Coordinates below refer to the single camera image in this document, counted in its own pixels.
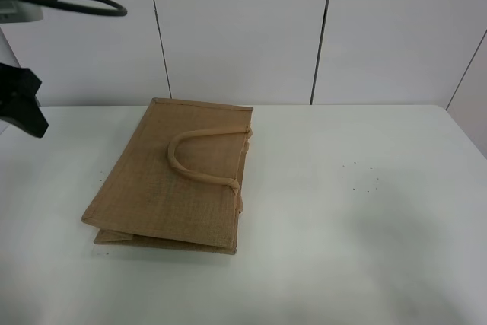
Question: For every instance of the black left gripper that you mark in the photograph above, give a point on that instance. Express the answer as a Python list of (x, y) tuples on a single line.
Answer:
[(19, 104)]

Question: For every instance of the brown linen bag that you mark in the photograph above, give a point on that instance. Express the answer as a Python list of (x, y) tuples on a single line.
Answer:
[(177, 184)]

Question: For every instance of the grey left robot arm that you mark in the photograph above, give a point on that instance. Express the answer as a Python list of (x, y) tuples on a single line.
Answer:
[(15, 12)]

